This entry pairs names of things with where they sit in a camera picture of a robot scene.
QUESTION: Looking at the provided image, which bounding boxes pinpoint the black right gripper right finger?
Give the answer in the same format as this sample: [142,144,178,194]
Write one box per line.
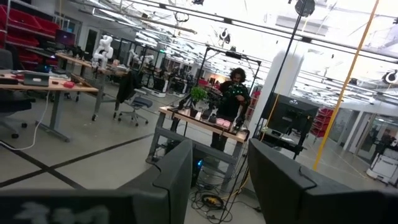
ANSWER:
[247,138,355,224]

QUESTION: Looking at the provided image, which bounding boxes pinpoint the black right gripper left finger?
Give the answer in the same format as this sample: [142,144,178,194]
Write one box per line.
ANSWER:
[119,139,194,224]

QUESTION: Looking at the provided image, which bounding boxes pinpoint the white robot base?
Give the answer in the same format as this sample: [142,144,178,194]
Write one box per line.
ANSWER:
[150,79,169,99]

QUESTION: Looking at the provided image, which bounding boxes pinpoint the red bin shelf rack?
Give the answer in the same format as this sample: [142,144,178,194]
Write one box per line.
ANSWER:
[0,3,62,67]

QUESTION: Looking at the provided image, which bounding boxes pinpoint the black computer tower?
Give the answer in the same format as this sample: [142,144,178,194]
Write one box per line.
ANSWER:
[190,148,208,189]

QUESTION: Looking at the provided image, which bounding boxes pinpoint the black monitor screen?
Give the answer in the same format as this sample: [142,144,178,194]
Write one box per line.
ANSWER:
[262,92,320,134]

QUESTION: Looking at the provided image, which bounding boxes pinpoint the red storage bins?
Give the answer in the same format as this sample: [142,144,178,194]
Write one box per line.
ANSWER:
[310,107,334,138]

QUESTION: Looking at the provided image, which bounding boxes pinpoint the person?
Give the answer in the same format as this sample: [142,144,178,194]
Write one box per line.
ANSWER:
[211,67,252,152]

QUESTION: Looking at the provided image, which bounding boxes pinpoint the small green potted plant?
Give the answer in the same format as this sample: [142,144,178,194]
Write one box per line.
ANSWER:
[188,86,208,118]

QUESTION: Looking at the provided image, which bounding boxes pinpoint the white wheeled machine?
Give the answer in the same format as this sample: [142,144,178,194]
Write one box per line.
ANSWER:
[366,152,398,185]

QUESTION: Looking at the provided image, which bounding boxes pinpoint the dark office chair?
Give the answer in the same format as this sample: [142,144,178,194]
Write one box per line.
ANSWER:
[113,70,154,128]
[0,49,35,140]

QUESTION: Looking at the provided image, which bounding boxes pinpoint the white building column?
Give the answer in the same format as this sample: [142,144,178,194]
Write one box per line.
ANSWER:
[248,49,305,138]

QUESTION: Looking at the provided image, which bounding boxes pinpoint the yellow vertical pole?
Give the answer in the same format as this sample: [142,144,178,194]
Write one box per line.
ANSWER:
[312,0,382,171]

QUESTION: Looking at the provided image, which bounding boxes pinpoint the wooden office desk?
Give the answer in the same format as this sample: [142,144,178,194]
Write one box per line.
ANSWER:
[0,70,100,143]

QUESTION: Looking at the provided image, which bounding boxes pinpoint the long wooden workbench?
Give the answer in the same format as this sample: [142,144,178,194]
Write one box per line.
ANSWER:
[55,52,130,123]

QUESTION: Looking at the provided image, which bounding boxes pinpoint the grey laptop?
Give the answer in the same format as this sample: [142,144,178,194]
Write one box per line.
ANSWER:
[22,71,51,88]

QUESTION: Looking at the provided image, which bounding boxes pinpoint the purple lit monitor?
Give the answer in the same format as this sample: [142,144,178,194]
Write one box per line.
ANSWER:
[55,28,76,48]

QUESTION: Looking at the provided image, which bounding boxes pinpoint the black floor cable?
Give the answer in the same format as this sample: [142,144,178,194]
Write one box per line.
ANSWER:
[188,149,262,224]

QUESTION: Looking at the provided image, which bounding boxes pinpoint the grey frame wooden table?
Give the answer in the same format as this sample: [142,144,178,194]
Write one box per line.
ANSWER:
[145,105,252,191]

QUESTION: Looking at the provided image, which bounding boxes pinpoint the black hanging cord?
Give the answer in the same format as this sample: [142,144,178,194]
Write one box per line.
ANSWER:
[252,14,307,141]

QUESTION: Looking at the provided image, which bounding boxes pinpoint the black workstation frame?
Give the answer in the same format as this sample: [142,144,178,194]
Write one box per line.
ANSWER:
[196,45,262,131]

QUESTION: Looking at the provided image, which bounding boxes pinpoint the white hanging cable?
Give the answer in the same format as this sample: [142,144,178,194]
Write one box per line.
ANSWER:
[0,90,51,152]

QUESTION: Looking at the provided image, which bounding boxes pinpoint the black ceiling cord reel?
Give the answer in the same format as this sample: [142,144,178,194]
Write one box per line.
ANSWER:
[218,28,232,45]
[381,70,398,85]
[294,0,317,18]

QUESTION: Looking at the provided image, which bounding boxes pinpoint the black hanging cable ring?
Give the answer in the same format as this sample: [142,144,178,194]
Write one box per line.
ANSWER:
[173,11,190,24]

